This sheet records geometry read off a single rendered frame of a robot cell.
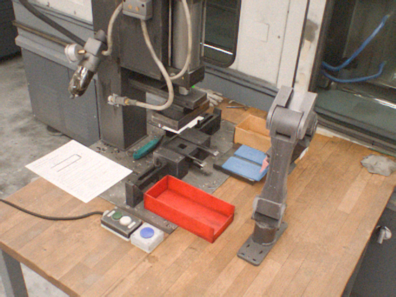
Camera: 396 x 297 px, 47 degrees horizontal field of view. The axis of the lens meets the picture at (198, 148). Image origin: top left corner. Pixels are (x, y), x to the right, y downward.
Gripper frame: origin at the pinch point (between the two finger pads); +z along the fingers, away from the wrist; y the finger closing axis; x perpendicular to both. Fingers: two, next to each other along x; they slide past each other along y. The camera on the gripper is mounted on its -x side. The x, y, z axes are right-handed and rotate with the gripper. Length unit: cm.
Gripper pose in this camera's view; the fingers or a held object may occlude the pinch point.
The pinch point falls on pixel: (265, 174)
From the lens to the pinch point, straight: 152.4
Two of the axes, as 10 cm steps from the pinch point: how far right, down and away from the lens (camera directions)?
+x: -5.0, 4.4, -7.5
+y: -7.2, -6.9, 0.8
